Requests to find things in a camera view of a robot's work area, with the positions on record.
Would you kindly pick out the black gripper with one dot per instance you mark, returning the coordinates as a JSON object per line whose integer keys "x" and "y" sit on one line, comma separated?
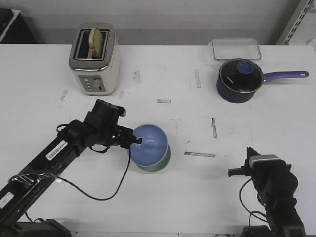
{"x": 248, "y": 168}
{"x": 123, "y": 137}

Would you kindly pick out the blue bowl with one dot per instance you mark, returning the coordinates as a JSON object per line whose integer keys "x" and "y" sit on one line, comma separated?
{"x": 153, "y": 148}

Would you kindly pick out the green bowl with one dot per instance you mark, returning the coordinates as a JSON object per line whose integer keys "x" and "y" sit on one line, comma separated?
{"x": 160, "y": 165}

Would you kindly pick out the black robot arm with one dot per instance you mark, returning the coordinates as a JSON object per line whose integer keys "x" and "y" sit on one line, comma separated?
{"x": 100, "y": 127}
{"x": 275, "y": 186}

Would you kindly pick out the dark blue saucepan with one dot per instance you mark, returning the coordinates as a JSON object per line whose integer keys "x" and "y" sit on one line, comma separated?
{"x": 236, "y": 97}

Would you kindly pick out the glass pot lid blue knob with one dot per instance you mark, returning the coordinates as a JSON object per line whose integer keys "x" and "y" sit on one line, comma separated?
{"x": 241, "y": 75}

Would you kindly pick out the cream and silver toaster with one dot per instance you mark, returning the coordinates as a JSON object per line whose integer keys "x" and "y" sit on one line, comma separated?
{"x": 97, "y": 77}

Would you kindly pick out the clear plastic food container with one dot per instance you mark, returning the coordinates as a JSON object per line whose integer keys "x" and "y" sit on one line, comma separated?
{"x": 232, "y": 48}

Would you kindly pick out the slice of toast bread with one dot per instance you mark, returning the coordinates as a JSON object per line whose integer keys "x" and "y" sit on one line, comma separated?
{"x": 96, "y": 42}

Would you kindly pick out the grey metal shelf upright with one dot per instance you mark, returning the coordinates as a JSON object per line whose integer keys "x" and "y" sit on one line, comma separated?
{"x": 301, "y": 26}

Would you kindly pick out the black box in corner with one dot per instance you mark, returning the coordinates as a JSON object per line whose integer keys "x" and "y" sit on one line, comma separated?
{"x": 14, "y": 29}

